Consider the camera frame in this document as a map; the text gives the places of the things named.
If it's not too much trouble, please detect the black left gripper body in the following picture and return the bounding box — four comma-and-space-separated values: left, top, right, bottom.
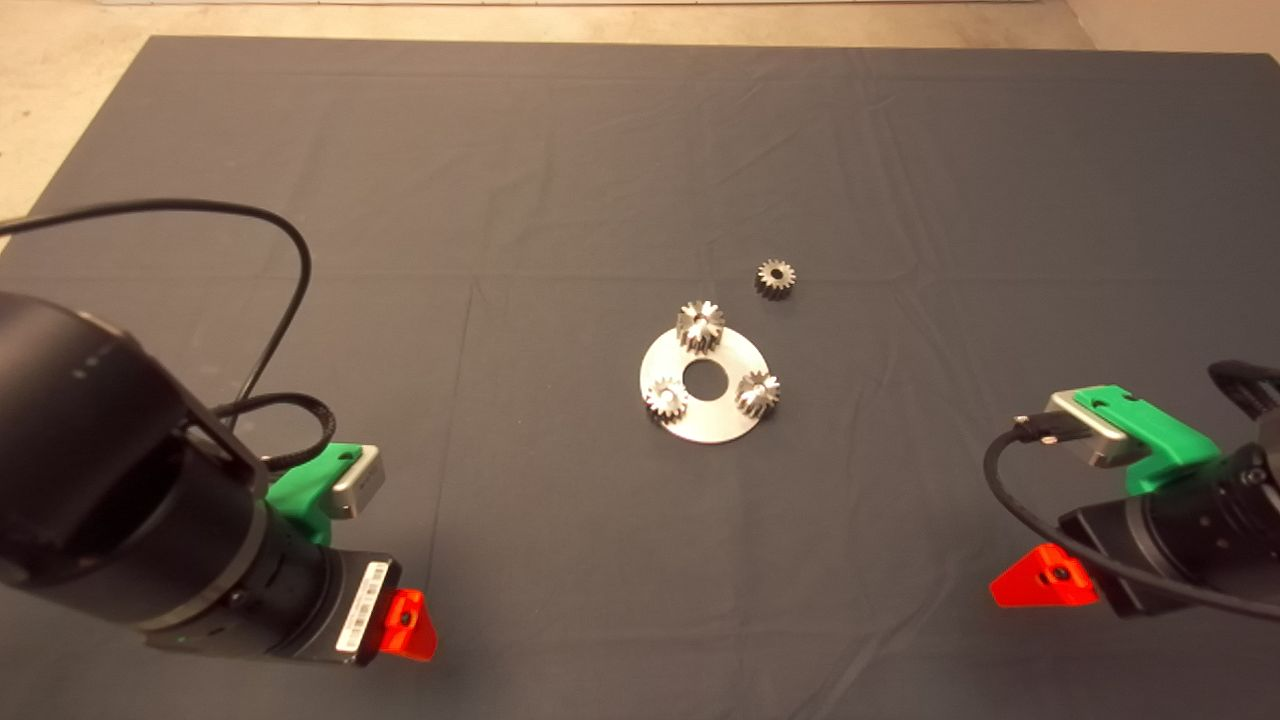
294, 547, 403, 667

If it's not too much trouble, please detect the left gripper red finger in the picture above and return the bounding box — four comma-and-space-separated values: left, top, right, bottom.
380, 589, 440, 664

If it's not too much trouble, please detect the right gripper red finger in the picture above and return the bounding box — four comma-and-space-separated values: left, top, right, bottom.
989, 543, 1100, 609

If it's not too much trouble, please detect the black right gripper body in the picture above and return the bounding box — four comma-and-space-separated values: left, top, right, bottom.
1057, 497, 1152, 619

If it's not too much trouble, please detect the large steel bevel gear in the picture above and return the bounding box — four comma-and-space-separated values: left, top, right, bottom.
676, 300, 726, 356

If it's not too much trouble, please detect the small shiny steel gear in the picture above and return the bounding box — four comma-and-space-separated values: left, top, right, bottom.
735, 370, 782, 419
645, 378, 689, 423

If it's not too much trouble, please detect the round metal plate with pins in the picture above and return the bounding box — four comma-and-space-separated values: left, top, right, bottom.
638, 322, 771, 444

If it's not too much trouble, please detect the dark grey table cloth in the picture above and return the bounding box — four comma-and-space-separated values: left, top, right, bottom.
0, 35, 1280, 720

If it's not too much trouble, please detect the silver left camera box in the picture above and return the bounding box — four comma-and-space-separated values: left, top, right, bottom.
328, 445, 387, 521

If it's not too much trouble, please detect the silver camera box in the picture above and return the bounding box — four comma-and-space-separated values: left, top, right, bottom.
328, 445, 387, 521
1045, 390, 1151, 469

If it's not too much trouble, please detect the green left camera mount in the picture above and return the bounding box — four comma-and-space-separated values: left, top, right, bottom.
265, 443, 363, 547

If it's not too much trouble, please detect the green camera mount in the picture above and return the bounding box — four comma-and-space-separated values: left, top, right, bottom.
1075, 385, 1223, 496
265, 443, 363, 547

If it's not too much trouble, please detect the silver right camera box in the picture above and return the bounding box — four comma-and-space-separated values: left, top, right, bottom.
1045, 390, 1151, 469

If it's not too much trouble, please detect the green right camera mount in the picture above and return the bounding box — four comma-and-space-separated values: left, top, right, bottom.
1075, 385, 1223, 496

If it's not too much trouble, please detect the braided black left arm cable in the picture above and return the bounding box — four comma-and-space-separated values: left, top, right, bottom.
205, 392, 336, 471

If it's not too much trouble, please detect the braided black arm cable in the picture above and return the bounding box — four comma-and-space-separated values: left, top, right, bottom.
1208, 360, 1280, 421
205, 392, 336, 471

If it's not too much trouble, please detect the braided black right arm cable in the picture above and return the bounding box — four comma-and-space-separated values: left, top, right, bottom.
1208, 360, 1280, 421

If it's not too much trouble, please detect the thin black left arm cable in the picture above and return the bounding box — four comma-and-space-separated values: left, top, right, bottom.
0, 198, 314, 431

